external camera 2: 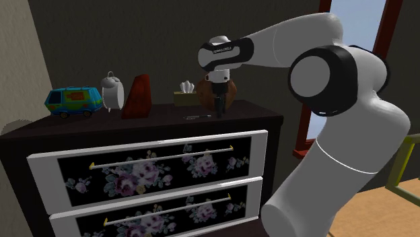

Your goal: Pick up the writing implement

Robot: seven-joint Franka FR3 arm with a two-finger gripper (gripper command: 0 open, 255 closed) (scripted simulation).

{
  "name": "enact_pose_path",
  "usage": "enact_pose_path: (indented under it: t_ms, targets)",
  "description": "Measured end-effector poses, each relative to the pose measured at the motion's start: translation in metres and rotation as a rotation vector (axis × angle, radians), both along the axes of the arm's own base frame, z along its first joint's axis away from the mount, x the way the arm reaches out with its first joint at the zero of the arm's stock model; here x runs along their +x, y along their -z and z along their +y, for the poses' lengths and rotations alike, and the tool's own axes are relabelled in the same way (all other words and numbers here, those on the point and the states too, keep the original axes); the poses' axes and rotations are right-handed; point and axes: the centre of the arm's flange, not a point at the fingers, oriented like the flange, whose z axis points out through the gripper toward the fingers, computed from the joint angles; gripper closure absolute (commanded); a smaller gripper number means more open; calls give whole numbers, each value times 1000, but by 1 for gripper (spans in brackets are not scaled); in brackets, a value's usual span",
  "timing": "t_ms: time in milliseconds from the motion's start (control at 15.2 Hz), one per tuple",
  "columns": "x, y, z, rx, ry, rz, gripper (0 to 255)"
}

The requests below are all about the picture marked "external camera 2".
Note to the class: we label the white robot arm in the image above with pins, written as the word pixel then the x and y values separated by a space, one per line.
pixel 344 144

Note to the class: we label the red framed window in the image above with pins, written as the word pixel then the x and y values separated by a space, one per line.
pixel 356 29

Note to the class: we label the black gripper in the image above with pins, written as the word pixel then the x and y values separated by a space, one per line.
pixel 219 89

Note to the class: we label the white alarm clock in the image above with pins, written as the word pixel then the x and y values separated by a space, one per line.
pixel 113 93

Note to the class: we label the blue green toy van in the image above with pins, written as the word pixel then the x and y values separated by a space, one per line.
pixel 73 101

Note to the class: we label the dark floral chest of drawers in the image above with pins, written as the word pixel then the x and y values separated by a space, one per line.
pixel 151 131

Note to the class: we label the dark red metronome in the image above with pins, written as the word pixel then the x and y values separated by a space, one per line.
pixel 138 98

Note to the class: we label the brown round vase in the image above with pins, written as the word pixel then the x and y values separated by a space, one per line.
pixel 205 93

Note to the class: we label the tan tissue box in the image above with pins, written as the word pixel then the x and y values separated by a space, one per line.
pixel 184 96

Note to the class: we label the yellow green frame furniture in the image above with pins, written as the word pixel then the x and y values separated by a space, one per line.
pixel 402 164

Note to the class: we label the black pen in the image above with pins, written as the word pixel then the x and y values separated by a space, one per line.
pixel 197 117

